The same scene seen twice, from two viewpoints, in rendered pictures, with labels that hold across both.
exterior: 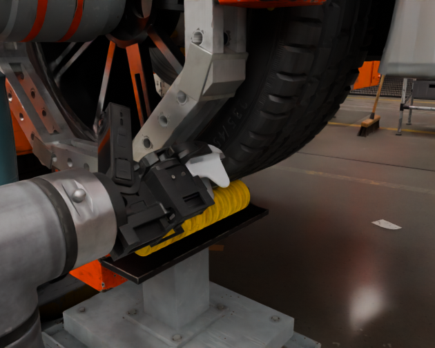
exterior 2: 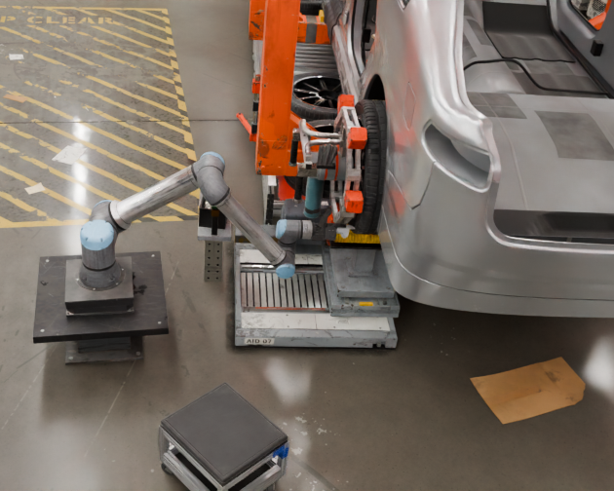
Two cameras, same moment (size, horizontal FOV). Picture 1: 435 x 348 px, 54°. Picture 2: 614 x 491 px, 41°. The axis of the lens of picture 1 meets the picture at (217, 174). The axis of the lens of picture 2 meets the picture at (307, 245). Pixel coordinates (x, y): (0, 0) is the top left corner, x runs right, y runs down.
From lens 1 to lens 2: 354 cm
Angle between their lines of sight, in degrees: 42
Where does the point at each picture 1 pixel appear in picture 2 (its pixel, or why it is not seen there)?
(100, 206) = (308, 231)
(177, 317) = (355, 267)
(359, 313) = (464, 324)
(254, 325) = (379, 284)
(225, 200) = (368, 238)
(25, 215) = (295, 228)
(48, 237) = (297, 233)
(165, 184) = (326, 231)
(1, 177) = (314, 202)
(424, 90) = not seen: outside the picture
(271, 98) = (360, 222)
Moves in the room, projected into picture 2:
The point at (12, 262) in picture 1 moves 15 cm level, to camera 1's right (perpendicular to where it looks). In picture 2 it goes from (291, 234) to (313, 248)
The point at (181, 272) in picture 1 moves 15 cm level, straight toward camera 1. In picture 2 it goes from (360, 252) to (342, 264)
